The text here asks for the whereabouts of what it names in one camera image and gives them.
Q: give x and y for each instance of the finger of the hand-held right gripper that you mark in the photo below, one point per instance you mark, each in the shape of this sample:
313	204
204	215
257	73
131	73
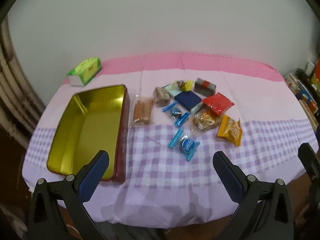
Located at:
308	157

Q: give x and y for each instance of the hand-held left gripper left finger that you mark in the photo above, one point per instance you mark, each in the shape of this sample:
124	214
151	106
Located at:
93	175

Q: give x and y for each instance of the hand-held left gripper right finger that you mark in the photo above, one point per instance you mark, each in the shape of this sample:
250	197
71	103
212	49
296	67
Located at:
227	177

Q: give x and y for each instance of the gold rectangular tin box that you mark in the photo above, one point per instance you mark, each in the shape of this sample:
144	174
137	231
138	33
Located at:
95	130

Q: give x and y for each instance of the yellow orange snack packet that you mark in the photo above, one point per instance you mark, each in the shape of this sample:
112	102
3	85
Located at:
230	131

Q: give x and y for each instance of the blue candy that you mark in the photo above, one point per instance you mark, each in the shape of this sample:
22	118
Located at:
187	145
175	112

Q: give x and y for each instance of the clear packet with golden print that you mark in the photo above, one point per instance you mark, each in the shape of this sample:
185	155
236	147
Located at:
205	122

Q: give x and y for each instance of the red snack packet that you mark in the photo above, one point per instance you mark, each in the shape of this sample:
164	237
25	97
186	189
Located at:
217	103

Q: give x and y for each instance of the clear packet of orange crackers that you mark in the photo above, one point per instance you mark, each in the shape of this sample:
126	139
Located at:
142	111

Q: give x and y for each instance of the navy blue snack packet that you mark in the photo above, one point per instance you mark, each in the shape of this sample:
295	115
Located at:
187	100

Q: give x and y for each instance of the grey packet with red band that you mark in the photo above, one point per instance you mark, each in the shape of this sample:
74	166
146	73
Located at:
205	86

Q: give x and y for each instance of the brown cake packet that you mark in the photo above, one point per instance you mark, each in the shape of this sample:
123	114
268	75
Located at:
161	97

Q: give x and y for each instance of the shelf of assorted goods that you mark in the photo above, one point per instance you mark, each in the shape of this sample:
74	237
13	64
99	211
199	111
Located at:
306	92

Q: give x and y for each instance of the brown wooden cabinet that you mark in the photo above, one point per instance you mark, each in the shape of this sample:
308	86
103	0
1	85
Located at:
12	160

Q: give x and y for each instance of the yellow candy packet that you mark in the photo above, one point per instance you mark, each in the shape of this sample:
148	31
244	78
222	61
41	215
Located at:
185	86

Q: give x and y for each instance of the green tissue box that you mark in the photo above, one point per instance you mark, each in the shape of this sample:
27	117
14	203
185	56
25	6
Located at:
87	70

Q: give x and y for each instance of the beige patterned curtain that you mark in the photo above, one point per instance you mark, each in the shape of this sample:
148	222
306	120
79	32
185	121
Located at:
15	85

